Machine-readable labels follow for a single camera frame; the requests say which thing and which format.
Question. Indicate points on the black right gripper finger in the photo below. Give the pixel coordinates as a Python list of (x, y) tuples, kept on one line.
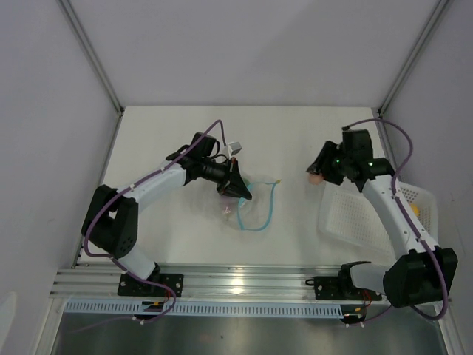
[(321, 163), (332, 175)]

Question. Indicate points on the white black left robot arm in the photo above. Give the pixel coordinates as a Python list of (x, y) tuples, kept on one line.
[(111, 222)]

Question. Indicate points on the yellow toy lemon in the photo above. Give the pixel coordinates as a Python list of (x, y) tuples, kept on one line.
[(415, 209)]

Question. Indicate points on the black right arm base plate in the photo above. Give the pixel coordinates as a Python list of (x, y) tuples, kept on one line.
[(335, 288)]

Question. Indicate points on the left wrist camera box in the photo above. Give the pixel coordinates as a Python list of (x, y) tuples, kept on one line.
[(233, 148)]

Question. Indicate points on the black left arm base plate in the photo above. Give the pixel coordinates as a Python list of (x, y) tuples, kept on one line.
[(130, 287)]

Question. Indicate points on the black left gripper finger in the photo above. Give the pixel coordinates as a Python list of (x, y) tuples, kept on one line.
[(237, 179), (233, 191)]

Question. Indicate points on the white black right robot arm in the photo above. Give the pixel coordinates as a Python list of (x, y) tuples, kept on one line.
[(423, 271)]

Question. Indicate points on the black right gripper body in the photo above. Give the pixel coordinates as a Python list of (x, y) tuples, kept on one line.
[(344, 159)]

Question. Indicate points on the aluminium front rail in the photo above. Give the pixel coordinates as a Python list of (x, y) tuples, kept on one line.
[(200, 283)]

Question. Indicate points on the clear zip bag blue zipper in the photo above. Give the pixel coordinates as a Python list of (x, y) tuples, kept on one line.
[(252, 215)]

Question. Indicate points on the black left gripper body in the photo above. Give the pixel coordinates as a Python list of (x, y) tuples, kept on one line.
[(219, 173)]

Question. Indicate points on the light blue slotted cable duct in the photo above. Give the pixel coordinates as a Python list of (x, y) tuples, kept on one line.
[(210, 309)]

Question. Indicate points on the pink toy egg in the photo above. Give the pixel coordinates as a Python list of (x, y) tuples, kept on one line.
[(315, 179)]

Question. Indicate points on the white perforated plastic basket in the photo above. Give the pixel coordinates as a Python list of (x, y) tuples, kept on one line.
[(349, 216)]

